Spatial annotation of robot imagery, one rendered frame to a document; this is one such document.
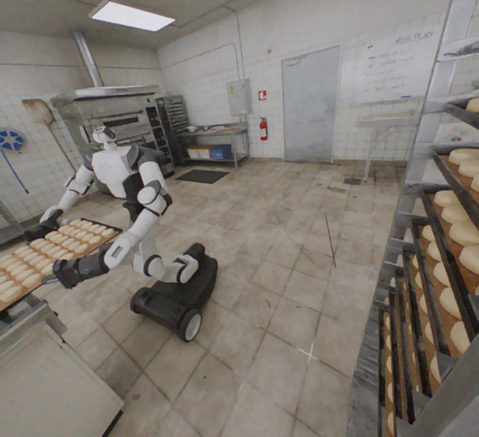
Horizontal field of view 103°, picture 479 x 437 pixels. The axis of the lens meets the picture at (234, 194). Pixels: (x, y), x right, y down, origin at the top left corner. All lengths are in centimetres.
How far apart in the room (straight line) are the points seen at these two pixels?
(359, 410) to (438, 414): 111
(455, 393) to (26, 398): 123
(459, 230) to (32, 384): 134
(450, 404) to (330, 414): 127
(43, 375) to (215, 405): 84
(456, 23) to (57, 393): 163
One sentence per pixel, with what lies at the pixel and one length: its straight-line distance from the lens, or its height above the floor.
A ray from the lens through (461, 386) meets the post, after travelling 28.
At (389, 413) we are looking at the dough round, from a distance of 78.
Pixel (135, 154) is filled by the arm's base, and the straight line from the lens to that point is 104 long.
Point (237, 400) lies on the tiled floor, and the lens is 156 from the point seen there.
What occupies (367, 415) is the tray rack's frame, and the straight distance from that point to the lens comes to 143.
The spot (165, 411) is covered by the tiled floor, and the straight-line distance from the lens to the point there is 166.
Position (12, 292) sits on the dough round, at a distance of 104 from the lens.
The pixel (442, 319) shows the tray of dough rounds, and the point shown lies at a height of 113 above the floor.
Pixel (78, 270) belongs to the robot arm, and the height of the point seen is 101.
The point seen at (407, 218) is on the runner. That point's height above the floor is 114.
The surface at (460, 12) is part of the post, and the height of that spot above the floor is 155.
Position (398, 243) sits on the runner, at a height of 105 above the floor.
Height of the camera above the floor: 148
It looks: 26 degrees down
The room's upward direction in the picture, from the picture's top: 9 degrees counter-clockwise
